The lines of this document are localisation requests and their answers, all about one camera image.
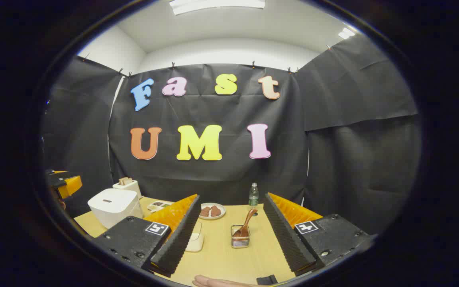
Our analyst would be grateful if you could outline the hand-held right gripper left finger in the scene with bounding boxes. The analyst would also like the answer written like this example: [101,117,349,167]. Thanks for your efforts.
[93,194,202,278]

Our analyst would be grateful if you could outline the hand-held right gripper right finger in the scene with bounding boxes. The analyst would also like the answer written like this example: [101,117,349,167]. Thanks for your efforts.
[263,193,373,276]

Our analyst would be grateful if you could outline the brown wooden spoon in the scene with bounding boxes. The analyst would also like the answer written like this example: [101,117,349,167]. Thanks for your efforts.
[233,208,258,238]

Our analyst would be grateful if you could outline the metal wire chopstick holder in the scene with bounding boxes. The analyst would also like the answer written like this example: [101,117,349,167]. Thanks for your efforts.
[231,224,251,249]

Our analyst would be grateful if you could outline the white rice cooker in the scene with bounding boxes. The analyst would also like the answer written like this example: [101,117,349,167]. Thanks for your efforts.
[88,189,143,229]

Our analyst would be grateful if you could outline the white divided condiment tray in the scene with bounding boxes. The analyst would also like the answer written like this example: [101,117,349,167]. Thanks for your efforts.
[147,201,173,212]

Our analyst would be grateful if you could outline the green label water bottle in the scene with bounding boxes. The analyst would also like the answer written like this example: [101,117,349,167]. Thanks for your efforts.
[248,183,259,207]

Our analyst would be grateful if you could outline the white oval plate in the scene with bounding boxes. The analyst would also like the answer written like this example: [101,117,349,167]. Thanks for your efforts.
[199,202,226,220]

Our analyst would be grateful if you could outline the white toaster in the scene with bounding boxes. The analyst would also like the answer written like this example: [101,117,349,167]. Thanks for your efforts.
[113,177,143,200]

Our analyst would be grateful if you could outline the long ceiling light panel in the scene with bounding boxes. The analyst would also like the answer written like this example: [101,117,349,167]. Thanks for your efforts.
[169,0,266,16]

